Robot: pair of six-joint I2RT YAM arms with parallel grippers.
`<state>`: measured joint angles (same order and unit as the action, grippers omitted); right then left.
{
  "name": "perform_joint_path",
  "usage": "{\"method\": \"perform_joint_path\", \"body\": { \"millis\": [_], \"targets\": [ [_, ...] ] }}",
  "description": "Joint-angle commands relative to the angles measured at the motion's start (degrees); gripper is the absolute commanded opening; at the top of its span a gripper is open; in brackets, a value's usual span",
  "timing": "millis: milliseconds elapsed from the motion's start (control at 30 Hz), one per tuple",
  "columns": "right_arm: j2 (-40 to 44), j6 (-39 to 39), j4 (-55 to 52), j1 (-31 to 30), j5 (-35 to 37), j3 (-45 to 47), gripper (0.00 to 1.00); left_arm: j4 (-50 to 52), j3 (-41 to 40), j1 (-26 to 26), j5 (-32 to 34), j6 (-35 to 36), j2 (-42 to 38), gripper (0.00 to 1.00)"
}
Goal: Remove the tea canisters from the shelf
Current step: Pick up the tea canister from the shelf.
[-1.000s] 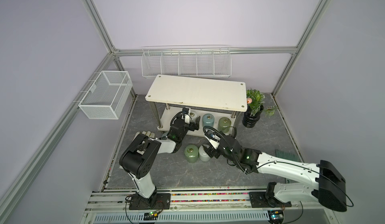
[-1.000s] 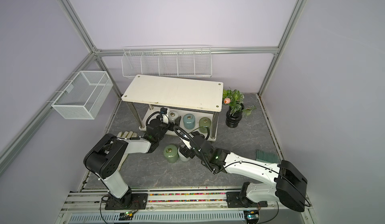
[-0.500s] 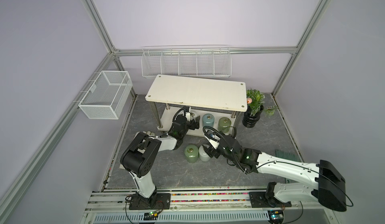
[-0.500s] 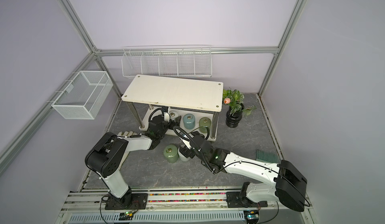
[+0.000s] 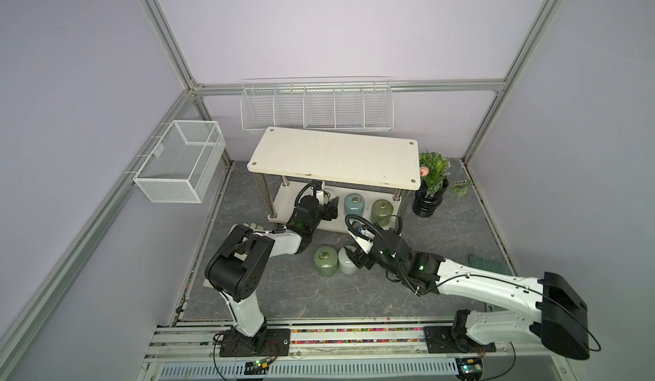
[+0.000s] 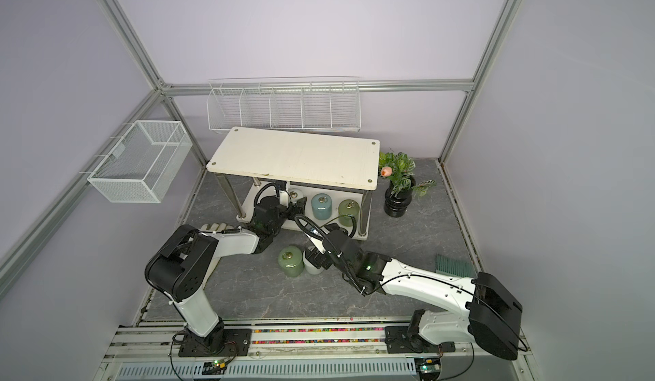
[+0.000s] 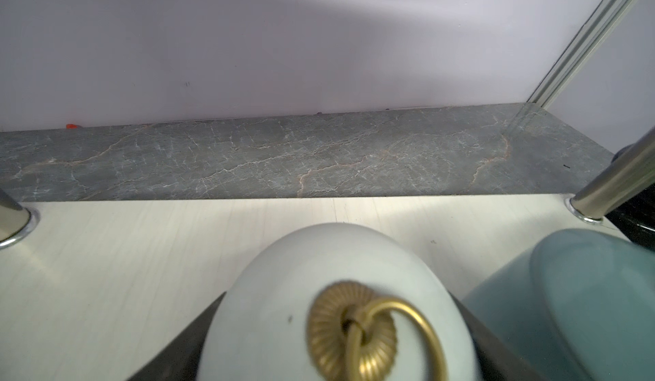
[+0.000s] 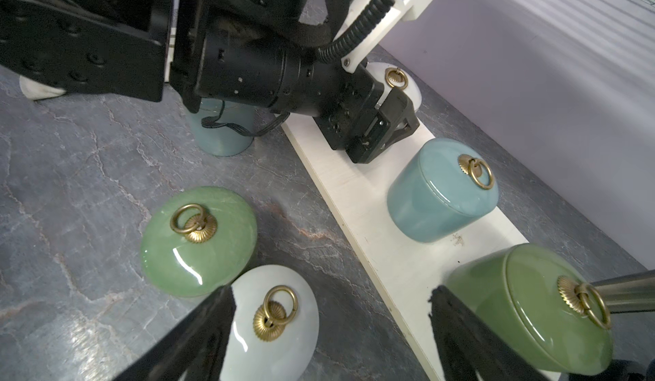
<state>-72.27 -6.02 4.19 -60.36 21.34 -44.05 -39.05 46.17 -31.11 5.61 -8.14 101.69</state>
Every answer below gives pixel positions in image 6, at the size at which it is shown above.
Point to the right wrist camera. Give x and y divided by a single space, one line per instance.
317 237

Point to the small blue tea canister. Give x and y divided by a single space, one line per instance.
322 206

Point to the white two-tier shelf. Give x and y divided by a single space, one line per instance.
342 167

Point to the potted green plant black vase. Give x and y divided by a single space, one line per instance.
398 169

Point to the small white tea canister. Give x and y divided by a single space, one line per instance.
296 195

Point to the cream green glove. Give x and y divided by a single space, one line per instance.
216 227

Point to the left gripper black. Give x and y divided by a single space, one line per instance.
297 210

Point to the white mesh basket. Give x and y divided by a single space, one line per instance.
140 167

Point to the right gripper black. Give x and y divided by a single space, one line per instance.
315 257

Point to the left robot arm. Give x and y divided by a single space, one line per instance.
181 268

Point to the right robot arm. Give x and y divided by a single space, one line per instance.
482 311

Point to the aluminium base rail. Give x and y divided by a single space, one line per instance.
299 349

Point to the large green tea canister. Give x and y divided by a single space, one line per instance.
290 260

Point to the large white tea canister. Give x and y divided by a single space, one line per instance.
312 261

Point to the small green tea canister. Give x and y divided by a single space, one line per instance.
348 212

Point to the white wire wall rack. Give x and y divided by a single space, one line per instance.
285 103

